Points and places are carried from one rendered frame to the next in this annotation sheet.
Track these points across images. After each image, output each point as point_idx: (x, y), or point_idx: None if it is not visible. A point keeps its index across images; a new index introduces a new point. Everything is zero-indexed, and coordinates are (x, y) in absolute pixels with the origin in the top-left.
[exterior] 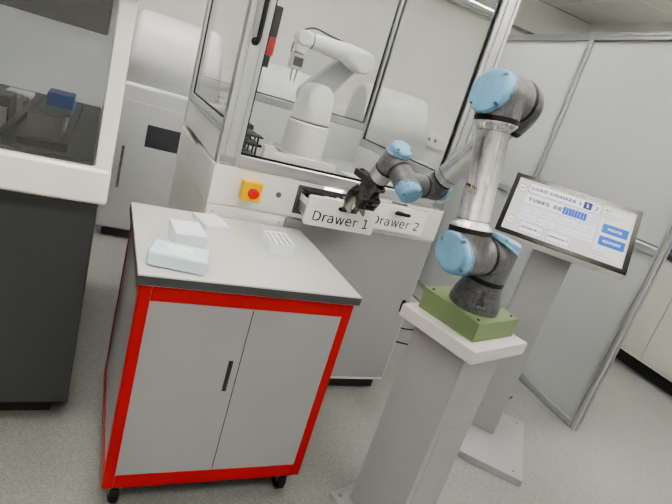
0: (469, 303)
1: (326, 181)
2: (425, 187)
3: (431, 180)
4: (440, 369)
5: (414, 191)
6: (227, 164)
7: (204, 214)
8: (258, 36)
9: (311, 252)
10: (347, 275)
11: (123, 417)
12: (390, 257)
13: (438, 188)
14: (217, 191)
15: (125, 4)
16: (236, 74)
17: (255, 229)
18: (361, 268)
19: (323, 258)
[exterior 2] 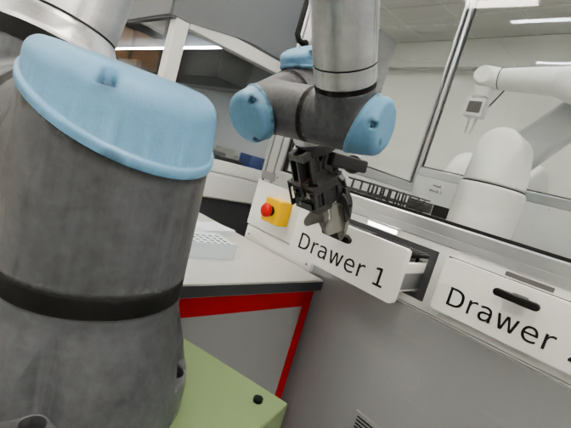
0: None
1: (371, 211)
2: (285, 101)
3: (313, 88)
4: None
5: (234, 98)
6: (267, 181)
7: (220, 225)
8: (295, 32)
9: (237, 273)
10: (401, 407)
11: None
12: (507, 415)
13: (316, 100)
14: (256, 211)
15: (170, 25)
16: None
17: (248, 250)
18: (431, 407)
19: (229, 279)
